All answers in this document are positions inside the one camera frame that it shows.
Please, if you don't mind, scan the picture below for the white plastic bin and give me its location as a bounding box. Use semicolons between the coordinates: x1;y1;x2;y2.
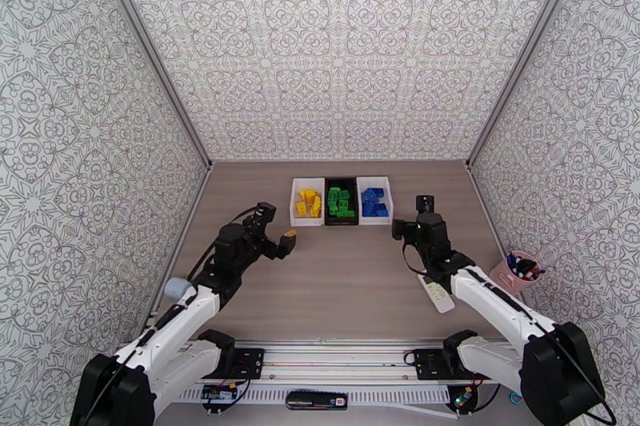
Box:
355;176;394;226
290;177;326;228

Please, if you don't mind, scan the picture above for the white remote control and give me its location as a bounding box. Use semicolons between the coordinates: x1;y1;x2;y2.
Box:
417;273;457;314

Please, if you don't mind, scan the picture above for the black plastic bin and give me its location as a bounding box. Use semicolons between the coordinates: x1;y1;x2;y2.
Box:
323;177;361;227

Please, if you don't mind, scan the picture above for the grey blue cylinder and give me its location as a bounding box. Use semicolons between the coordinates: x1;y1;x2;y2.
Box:
165;277;194;301

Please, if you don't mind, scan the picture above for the pink pen cup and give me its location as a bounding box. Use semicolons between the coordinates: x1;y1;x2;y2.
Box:
489;250;545;297

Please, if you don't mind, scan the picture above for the black device with white label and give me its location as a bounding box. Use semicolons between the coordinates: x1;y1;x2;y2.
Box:
286;390;350;412

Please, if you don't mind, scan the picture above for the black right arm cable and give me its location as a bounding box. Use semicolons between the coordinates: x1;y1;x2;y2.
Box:
401;238;618;426

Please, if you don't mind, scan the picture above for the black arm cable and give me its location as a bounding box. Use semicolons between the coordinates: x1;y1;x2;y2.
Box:
401;238;618;426
70;205;261;426

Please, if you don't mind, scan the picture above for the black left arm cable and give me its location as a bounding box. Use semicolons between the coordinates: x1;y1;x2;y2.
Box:
70;205;261;426

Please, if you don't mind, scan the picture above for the aluminium table edge rail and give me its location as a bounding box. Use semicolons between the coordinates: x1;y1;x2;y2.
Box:
465;163;531;311
147;163;215;328

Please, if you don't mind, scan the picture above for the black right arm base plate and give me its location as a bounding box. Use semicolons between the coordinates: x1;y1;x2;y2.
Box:
414;348;481;382

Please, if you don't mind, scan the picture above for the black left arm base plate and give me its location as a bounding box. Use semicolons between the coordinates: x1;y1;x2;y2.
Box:
199;348;265;380

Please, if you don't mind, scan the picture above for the aluminium mounting rail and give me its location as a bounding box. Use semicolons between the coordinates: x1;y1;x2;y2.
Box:
119;338;526;387

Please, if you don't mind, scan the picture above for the white slotted cable duct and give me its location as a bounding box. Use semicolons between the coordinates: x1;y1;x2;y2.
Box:
179;385;451;403

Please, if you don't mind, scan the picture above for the aluminium frame post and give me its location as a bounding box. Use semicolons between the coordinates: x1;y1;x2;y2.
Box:
465;0;596;171
86;0;215;172

